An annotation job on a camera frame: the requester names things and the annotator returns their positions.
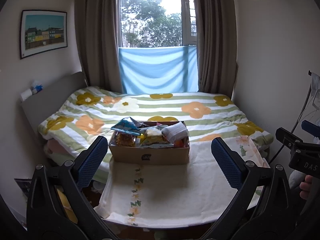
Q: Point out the floral tablecloth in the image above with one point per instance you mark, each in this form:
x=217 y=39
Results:
x=175 y=192

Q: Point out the window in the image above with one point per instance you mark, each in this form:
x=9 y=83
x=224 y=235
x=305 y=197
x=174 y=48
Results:
x=150 y=12

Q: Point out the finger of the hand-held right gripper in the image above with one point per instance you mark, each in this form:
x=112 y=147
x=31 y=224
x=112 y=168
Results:
x=290 y=140
x=311 y=128

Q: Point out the striped floral blanket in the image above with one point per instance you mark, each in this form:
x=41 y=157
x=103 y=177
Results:
x=175 y=105

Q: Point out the pink pillow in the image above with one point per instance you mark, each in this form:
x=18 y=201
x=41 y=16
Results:
x=57 y=146

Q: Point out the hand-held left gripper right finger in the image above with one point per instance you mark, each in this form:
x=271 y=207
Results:
x=226 y=165

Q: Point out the grey bed headboard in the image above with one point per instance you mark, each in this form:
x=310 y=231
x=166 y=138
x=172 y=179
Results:
x=47 y=105

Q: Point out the yellow snack bag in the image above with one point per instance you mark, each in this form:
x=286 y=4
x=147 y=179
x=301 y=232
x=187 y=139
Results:
x=153 y=135

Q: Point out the blue and white pack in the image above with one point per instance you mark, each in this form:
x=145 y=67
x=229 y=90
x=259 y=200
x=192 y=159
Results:
x=37 y=88

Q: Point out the brown curtain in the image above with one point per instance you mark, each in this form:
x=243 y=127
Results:
x=100 y=30
x=215 y=42

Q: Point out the yellow waffle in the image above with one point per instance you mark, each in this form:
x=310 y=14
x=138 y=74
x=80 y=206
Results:
x=123 y=140

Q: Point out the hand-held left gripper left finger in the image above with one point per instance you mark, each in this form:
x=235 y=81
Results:
x=91 y=162

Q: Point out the person's right hand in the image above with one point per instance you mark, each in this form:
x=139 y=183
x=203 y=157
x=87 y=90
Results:
x=306 y=187

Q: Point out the framed picture of houses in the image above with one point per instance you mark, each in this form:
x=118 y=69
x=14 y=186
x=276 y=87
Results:
x=43 y=33

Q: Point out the white tissue roll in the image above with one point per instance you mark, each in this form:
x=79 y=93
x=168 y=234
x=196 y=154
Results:
x=26 y=95

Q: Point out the light blue cloth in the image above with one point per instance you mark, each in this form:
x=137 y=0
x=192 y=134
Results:
x=155 y=70

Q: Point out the light blue snack packet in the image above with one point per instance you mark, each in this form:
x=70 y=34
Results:
x=125 y=126

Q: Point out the cardboard box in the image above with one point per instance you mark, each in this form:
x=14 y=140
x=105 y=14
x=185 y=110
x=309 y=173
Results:
x=150 y=156

